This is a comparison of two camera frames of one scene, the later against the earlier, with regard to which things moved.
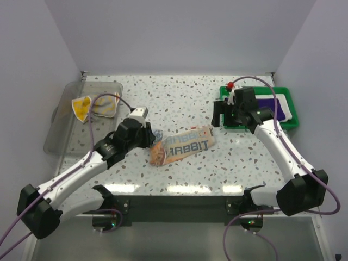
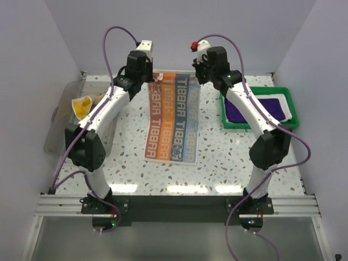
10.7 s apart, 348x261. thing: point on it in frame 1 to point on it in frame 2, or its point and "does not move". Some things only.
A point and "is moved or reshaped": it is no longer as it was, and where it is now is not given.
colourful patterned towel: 166,148 is moved or reshaped
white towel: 284,103 does not move
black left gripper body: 131,144 to 146,75
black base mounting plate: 207,209 does not move
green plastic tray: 267,91 does not move
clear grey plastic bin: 68,138 does not move
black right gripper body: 235,114 to 205,73
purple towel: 269,103 does not move
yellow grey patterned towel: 104,106 does not move
